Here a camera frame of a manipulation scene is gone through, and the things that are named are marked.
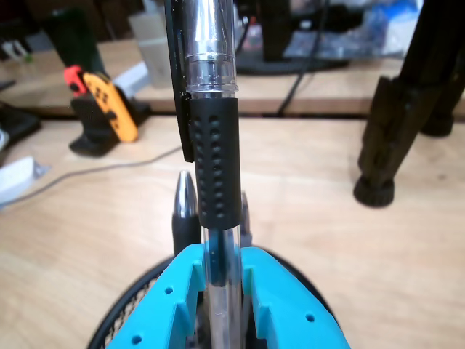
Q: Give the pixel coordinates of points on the black mesh pen holder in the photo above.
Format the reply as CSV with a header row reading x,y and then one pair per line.
x,y
121,312

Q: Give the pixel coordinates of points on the red game controller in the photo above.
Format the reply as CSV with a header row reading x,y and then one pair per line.
x,y
74,78

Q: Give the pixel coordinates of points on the black clip pen black grip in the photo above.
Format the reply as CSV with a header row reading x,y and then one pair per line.
x,y
185,218

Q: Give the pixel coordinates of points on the black controller stand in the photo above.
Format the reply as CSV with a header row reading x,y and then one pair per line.
x,y
91,145

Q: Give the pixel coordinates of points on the long white flat box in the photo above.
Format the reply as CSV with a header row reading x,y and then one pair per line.
x,y
130,80

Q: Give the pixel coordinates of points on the clear plastic bag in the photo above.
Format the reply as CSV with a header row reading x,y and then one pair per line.
x,y
363,32

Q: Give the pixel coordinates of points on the clear capped stick pen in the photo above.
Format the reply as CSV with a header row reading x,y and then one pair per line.
x,y
218,163

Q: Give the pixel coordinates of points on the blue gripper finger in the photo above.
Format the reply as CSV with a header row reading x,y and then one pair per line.
x,y
290,320
156,320

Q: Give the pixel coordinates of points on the clear pen grey grip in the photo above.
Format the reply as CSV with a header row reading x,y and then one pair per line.
x,y
246,218

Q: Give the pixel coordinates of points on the orange game controller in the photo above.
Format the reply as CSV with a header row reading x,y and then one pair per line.
x,y
109,105

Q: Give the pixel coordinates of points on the beige box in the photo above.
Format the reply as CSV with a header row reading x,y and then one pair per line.
x,y
152,54

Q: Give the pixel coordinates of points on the white power strip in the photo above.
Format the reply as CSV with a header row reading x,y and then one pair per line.
x,y
18,178

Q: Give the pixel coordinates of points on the dark monitor with angled stand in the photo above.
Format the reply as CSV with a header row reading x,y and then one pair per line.
x,y
18,123

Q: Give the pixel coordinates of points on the dark green cup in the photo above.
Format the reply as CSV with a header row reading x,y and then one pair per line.
x,y
76,40

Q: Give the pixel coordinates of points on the black monitor with stand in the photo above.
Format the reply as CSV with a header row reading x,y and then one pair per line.
x,y
276,29

